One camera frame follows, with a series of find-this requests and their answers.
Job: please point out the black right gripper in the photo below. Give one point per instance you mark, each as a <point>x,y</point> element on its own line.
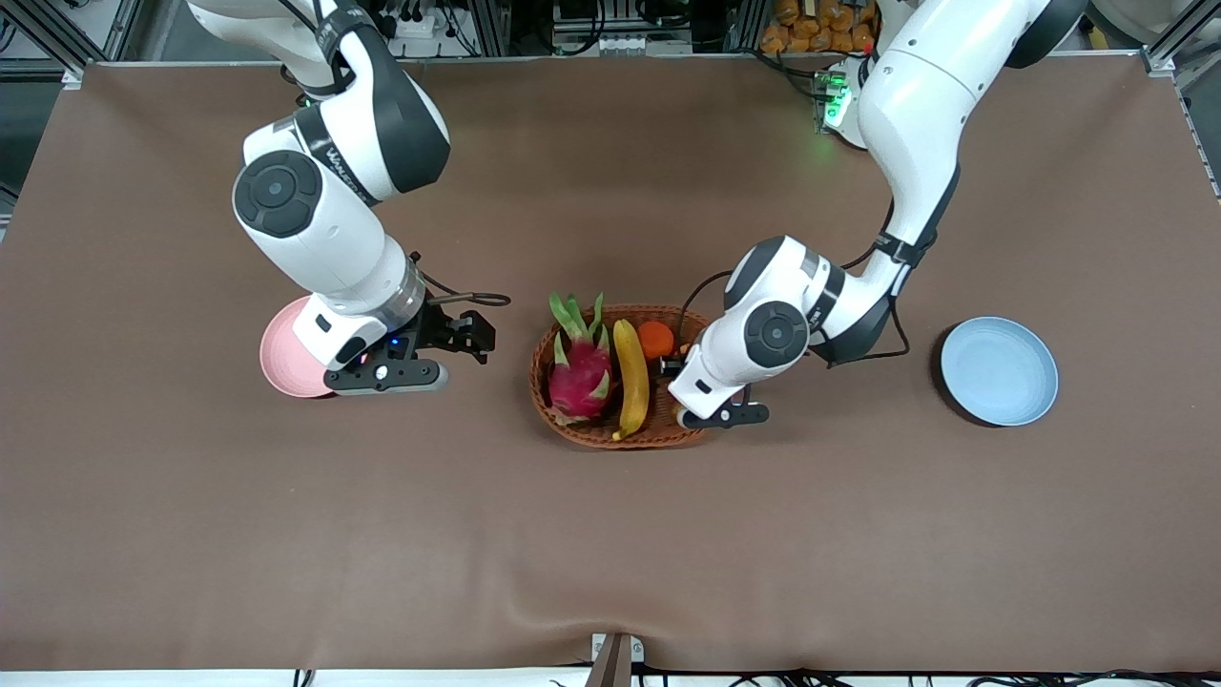
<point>443,327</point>

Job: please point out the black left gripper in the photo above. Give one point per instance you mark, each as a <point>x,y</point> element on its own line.
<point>671,366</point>

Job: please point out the yellow banana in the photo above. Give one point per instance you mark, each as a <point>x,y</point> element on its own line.
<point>631,382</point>

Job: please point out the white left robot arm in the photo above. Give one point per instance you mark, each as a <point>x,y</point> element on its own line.
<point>916,105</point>

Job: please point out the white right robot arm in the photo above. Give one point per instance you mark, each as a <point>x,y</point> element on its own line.
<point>334,219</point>

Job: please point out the orange fruit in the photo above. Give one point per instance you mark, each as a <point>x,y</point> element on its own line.
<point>654,340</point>

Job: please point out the pink dragon fruit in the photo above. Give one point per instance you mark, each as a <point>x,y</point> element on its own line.
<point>579,382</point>

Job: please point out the brown wicker basket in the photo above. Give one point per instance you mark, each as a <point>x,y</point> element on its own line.
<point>601,434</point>

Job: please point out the brown table cloth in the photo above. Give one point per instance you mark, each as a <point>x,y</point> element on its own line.
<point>610,534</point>

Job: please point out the pink round plate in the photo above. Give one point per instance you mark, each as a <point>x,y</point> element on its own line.
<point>281,358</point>

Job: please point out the white power strip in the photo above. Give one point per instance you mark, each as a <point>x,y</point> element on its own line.
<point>415,24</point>

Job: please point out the blue round plate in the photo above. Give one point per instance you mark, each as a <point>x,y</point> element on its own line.
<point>1000,372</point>

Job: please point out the pile of orange items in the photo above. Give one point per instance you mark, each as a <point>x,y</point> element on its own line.
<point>811,29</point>

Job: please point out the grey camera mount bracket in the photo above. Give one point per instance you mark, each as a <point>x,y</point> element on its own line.
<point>615,660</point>

